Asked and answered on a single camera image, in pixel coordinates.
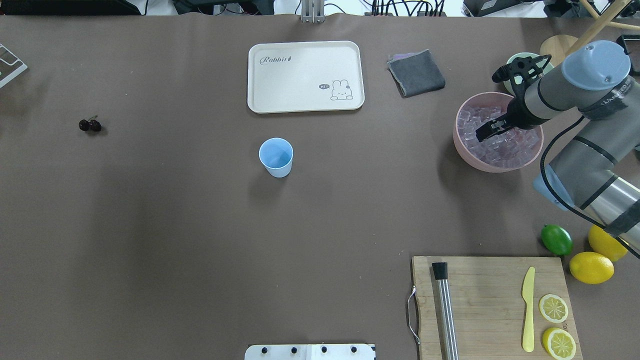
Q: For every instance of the pink bowl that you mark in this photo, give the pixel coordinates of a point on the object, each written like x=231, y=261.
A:
x=465, y=150

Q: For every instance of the wooden cutting board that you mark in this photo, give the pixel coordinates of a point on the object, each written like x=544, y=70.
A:
x=487, y=305

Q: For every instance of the yellow plastic knife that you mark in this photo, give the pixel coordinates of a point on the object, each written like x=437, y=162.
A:
x=527, y=294

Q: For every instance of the clear ice cubes pile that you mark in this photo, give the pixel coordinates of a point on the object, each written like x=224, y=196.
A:
x=505, y=147

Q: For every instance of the lemon slice upper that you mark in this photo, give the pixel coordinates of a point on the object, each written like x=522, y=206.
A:
x=553, y=308

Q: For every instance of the whole yellow lemon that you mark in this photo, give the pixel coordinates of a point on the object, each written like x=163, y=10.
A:
x=603, y=243
x=591, y=268

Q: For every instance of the lemon slice lower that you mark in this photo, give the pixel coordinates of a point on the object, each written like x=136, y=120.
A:
x=559, y=344

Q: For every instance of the cream rabbit tray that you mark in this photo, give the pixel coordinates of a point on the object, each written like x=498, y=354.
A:
x=309, y=76

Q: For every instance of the lemon slice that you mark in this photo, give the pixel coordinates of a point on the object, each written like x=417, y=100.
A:
x=559, y=344
x=553, y=308

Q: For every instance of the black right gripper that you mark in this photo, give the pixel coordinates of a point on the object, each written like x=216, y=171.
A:
x=520, y=112

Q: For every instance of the folded grey cloth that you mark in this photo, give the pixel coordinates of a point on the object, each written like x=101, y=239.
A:
x=416, y=73

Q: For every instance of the light blue plastic cup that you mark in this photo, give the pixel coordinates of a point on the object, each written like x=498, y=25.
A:
x=276, y=155

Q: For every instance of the dark red cherry pair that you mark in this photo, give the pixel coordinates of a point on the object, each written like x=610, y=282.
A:
x=90, y=125

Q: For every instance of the whole yellow lemon back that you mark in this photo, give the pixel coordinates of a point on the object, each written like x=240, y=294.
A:
x=603, y=243

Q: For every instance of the white wire cup rack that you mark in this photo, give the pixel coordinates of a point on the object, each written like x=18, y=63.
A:
x=11, y=66

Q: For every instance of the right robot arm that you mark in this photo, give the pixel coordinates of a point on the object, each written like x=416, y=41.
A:
x=595, y=80

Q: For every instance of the green lime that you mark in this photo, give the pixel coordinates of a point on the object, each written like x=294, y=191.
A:
x=557, y=240

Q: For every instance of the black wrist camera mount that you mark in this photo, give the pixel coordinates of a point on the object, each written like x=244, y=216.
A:
x=522, y=70

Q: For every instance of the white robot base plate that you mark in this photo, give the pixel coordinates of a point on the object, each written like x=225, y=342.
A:
x=319, y=351

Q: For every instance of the steel muddler black tip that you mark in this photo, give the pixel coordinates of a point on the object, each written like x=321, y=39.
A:
x=446, y=316

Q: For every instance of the whole yellow lemon front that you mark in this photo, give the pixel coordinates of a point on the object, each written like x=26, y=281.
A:
x=591, y=268

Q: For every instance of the wooden cup tree stand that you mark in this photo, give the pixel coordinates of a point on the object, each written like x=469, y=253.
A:
x=561, y=45

